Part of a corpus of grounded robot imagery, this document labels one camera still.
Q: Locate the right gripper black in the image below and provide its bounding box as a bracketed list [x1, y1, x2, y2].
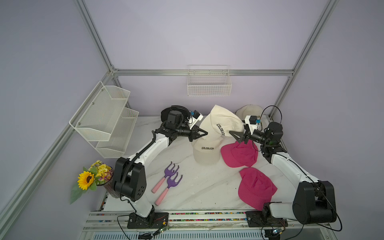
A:
[229, 120, 269, 146]

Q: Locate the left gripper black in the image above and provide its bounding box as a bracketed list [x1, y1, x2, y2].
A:
[175, 124, 208, 142]

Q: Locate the pink cap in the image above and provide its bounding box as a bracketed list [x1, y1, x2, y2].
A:
[238, 168, 278, 211]
[221, 141, 259, 168]

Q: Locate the cream Colorado cap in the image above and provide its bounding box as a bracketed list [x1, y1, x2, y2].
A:
[192, 138, 223, 165]
[200, 105, 244, 142]
[235, 105, 263, 121]

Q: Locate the black cap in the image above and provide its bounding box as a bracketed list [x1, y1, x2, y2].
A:
[161, 105, 191, 122]

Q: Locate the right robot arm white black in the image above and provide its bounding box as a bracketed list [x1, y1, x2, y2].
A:
[230, 122, 339, 225]

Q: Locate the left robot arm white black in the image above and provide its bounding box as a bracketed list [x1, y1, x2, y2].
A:
[113, 106, 208, 218]

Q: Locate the purple pink garden fork upper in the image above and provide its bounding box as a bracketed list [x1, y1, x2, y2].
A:
[151, 162, 180, 194]

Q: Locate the purple pink garden fork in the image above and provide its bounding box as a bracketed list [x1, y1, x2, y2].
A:
[155, 173, 183, 206]
[151, 162, 180, 194]

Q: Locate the purple pink garden fork lower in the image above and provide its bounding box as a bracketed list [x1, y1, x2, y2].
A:
[155, 173, 183, 206]

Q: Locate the white two-tier mesh shelf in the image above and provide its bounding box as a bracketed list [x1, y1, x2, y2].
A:
[69, 82, 139, 159]

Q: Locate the dark glass flower vase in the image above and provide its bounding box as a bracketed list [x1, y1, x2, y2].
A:
[103, 179, 120, 199]

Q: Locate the sunflower bouquet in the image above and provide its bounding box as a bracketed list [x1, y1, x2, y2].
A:
[70, 160, 114, 205]

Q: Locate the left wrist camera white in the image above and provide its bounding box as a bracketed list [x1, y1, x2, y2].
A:
[189, 111, 204, 130]

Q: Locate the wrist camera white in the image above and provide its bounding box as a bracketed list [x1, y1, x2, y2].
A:
[245, 115, 262, 134]
[189, 111, 204, 130]

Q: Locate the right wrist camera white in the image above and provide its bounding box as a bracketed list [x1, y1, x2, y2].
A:
[245, 115, 262, 134]

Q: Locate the white wire wall basket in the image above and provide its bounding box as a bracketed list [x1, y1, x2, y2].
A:
[187, 65, 232, 97]

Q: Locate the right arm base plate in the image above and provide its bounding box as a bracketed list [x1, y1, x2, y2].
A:
[245, 203, 288, 228]

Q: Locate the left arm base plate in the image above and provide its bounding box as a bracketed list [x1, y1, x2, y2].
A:
[127, 211, 169, 229]

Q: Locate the aluminium front rail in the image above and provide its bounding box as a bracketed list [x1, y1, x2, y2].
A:
[80, 210, 337, 240]

